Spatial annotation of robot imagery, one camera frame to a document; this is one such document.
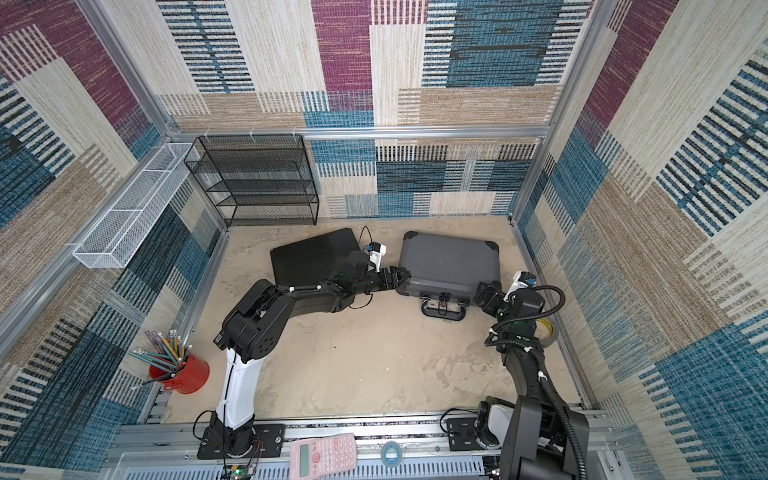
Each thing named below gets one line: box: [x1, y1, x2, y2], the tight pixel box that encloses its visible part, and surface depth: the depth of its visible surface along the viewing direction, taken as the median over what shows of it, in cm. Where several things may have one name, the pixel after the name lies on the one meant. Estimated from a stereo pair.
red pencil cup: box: [128, 329, 210, 394], surface depth 77 cm
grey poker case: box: [397, 231, 502, 321], surface depth 96 cm
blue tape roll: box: [380, 440, 403, 468], surface depth 73 cm
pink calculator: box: [289, 433, 358, 480], surface depth 71 cm
